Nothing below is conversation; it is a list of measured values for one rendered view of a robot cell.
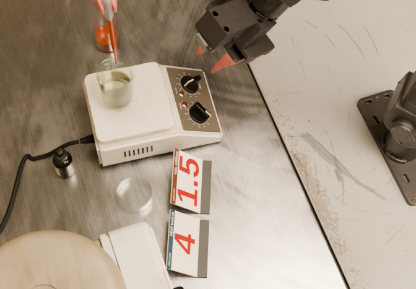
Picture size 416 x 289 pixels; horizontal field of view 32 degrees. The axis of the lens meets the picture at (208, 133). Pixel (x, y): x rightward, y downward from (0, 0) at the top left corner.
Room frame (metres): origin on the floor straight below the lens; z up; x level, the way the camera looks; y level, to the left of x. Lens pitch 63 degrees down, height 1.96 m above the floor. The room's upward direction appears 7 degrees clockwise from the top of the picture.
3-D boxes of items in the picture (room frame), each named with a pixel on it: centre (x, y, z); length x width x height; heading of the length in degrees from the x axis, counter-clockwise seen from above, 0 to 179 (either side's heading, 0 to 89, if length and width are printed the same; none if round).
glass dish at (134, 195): (0.41, 0.10, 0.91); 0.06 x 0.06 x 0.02
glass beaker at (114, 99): (0.53, 0.14, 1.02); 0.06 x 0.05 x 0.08; 101
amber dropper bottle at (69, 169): (0.44, 0.22, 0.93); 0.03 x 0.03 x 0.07
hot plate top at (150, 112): (0.53, 0.12, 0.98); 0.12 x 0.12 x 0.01; 21
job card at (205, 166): (0.43, 0.02, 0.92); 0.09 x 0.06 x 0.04; 4
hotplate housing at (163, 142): (0.54, 0.10, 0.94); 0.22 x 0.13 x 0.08; 111
